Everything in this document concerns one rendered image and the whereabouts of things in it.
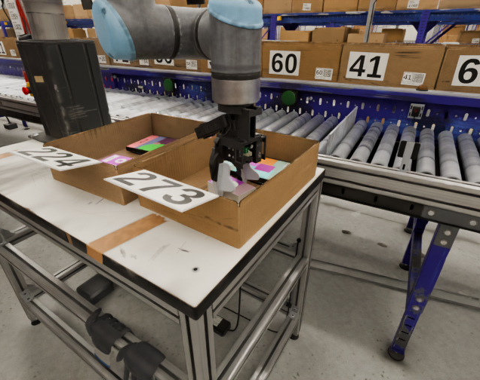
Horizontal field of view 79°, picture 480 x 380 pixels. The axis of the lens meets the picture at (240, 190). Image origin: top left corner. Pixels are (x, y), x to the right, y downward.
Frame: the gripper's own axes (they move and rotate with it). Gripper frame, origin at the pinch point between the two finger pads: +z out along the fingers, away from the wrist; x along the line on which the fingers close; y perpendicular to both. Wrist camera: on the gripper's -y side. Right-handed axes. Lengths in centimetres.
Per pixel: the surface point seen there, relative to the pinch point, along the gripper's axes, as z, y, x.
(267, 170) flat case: 0.0, -0.8, 14.5
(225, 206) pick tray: -5.0, 10.4, -11.1
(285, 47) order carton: -25, -52, 88
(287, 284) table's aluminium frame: 34.3, 9.0, 14.4
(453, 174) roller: 3, 34, 54
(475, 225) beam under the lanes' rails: 14, 43, 51
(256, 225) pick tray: 1.4, 12.2, -4.4
